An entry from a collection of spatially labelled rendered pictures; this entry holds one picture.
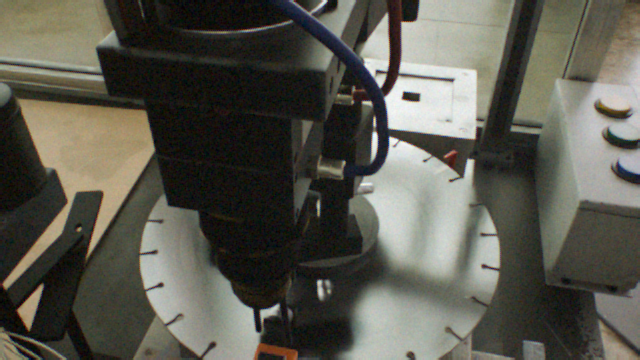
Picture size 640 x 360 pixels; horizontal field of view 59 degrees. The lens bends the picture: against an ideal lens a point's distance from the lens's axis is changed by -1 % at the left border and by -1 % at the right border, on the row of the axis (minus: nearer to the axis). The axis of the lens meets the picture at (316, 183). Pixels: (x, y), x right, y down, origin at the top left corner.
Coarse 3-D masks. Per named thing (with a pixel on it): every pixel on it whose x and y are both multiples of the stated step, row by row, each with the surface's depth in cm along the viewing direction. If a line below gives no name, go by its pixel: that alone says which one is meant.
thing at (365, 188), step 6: (360, 186) 50; (366, 186) 50; (372, 186) 50; (312, 192) 49; (360, 192) 50; (366, 192) 50; (372, 192) 50; (312, 198) 49; (318, 198) 49; (312, 204) 50; (318, 204) 49; (312, 210) 50; (318, 210) 48; (312, 216) 51; (318, 216) 48
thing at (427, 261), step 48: (384, 192) 57; (432, 192) 57; (144, 240) 52; (192, 240) 52; (384, 240) 52; (432, 240) 52; (480, 240) 52; (192, 288) 48; (336, 288) 48; (384, 288) 48; (432, 288) 48; (480, 288) 48; (192, 336) 44; (240, 336) 44; (336, 336) 44; (384, 336) 44; (432, 336) 44
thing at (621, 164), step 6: (624, 156) 69; (630, 156) 69; (636, 156) 69; (618, 162) 68; (624, 162) 68; (630, 162) 68; (636, 162) 68; (618, 168) 68; (624, 168) 67; (630, 168) 67; (636, 168) 67; (624, 174) 67; (630, 174) 66; (636, 174) 66
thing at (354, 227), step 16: (320, 208) 41; (336, 208) 40; (320, 224) 42; (336, 224) 41; (352, 224) 43; (304, 240) 42; (320, 240) 42; (336, 240) 42; (352, 240) 42; (304, 256) 42; (320, 256) 42; (336, 256) 43
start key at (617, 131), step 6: (612, 126) 73; (618, 126) 73; (624, 126) 73; (630, 126) 73; (612, 132) 72; (618, 132) 72; (624, 132) 72; (630, 132) 72; (636, 132) 72; (612, 138) 72; (618, 138) 72; (624, 138) 71; (630, 138) 71; (636, 138) 71
